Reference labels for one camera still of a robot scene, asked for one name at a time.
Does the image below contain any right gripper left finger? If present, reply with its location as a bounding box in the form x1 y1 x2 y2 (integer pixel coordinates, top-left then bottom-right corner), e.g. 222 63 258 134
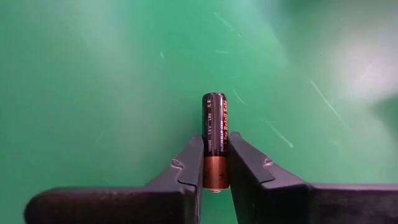
146 136 205 224

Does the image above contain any black copper Duracell battery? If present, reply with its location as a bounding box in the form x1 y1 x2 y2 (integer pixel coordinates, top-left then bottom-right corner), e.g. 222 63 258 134
201 92 230 194

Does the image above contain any green table mat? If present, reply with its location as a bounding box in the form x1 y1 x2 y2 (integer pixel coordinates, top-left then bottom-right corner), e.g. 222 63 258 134
0 0 398 224

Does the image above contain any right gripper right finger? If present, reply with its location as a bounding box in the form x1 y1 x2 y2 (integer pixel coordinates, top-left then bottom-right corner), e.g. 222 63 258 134
228 131 312 224

